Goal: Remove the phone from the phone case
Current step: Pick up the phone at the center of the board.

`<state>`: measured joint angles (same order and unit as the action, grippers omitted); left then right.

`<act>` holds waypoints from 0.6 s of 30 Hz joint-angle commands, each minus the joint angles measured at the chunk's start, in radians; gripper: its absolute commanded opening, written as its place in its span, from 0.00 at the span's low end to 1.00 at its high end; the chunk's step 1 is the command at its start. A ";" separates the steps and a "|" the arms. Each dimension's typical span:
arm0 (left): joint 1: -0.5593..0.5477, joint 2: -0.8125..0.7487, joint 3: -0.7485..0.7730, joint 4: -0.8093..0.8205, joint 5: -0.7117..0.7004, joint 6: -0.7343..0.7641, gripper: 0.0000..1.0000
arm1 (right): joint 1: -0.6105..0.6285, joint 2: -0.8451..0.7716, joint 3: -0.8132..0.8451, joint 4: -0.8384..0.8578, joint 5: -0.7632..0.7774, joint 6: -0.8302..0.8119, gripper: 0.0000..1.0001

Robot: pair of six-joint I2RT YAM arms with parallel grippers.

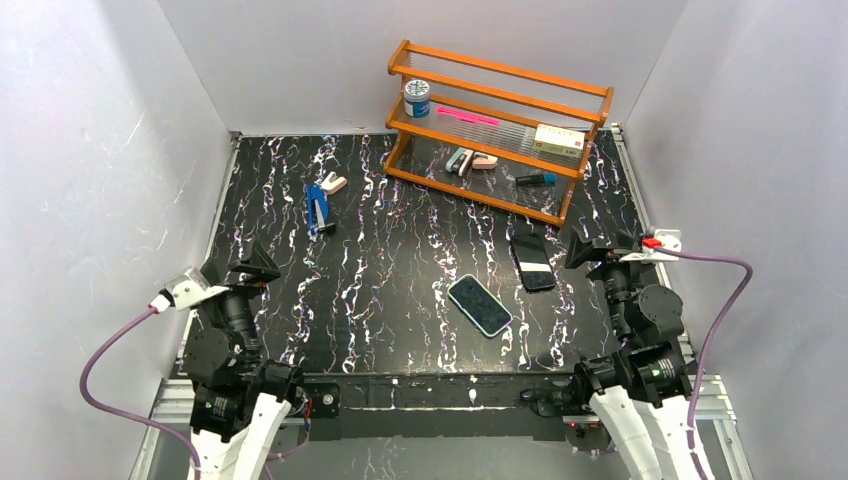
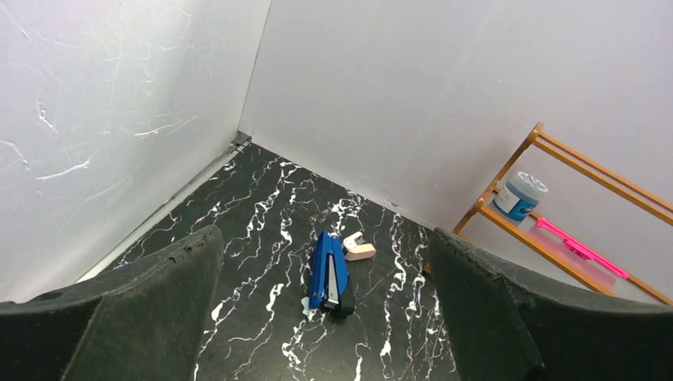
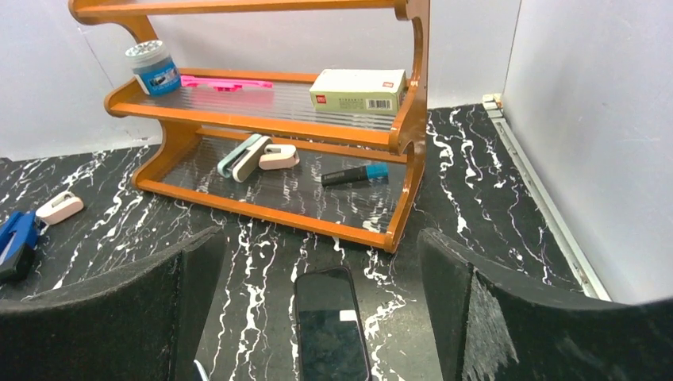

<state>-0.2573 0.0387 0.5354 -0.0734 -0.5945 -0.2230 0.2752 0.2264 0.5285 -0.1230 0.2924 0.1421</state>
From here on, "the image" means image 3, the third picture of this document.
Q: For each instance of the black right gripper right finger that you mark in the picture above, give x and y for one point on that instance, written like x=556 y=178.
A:
x=491 y=322

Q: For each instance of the blue and black stapler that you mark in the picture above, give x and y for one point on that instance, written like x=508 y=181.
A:
x=19 y=237

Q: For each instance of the blue jar with lid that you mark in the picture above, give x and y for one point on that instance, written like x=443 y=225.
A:
x=153 y=67

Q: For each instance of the black smartphone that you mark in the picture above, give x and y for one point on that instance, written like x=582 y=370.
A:
x=331 y=342

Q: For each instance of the black and blue marker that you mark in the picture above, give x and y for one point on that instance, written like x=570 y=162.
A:
x=355 y=174

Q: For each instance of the green and white box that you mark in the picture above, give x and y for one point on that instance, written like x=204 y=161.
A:
x=358 y=91

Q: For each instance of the orange wooden shelf rack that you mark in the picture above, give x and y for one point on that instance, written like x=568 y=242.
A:
x=188 y=116

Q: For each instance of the metal rail at wall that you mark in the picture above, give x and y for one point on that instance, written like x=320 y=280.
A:
x=576 y=258

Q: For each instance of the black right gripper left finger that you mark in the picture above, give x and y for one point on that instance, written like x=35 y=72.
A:
x=139 y=321

